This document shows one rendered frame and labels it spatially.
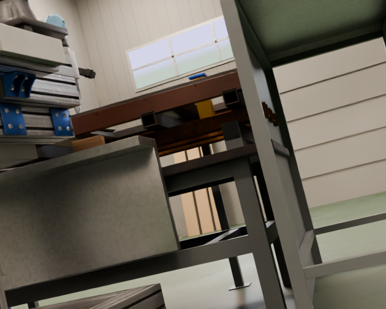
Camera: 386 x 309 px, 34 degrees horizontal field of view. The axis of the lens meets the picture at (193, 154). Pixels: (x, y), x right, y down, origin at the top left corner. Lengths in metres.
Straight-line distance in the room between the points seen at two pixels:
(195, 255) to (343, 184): 7.43
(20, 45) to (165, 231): 0.82
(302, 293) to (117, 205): 0.72
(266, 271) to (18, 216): 0.87
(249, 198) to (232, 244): 0.17
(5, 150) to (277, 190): 0.77
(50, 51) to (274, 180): 0.69
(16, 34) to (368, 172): 8.17
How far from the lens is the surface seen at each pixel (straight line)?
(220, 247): 2.15
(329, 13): 2.63
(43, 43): 1.68
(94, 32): 11.18
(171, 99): 2.13
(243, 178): 2.12
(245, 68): 1.75
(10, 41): 1.57
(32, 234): 2.25
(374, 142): 9.44
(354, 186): 9.49
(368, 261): 1.74
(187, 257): 2.18
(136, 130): 2.87
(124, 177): 2.12
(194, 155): 9.88
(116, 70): 10.86
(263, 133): 1.72
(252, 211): 2.12
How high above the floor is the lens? 0.42
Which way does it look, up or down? 5 degrees up
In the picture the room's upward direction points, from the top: 14 degrees counter-clockwise
